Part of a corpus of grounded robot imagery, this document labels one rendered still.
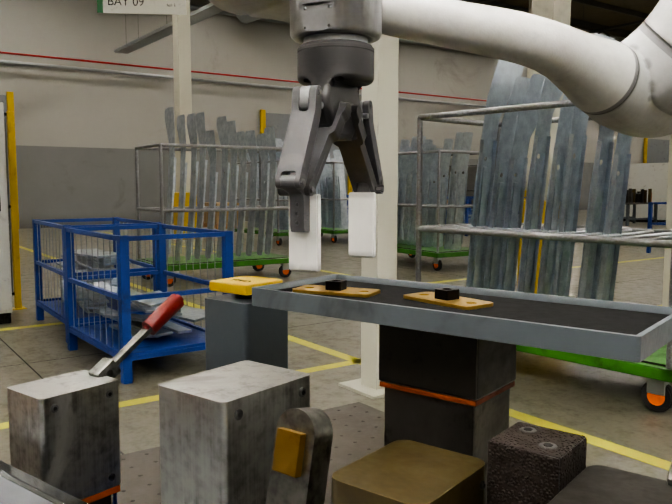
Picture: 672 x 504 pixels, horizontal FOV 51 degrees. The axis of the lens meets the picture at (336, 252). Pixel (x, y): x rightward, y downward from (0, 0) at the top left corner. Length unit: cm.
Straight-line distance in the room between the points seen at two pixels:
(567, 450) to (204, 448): 26
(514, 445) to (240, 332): 38
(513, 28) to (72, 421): 66
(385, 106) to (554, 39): 336
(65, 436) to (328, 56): 45
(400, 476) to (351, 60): 38
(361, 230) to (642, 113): 47
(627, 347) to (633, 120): 59
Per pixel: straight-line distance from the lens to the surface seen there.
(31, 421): 77
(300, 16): 69
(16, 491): 71
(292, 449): 50
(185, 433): 57
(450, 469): 49
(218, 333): 80
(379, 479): 47
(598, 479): 50
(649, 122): 108
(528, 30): 92
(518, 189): 514
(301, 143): 62
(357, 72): 67
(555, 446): 49
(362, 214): 76
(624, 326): 58
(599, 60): 98
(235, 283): 78
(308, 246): 63
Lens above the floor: 127
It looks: 5 degrees down
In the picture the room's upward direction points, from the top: straight up
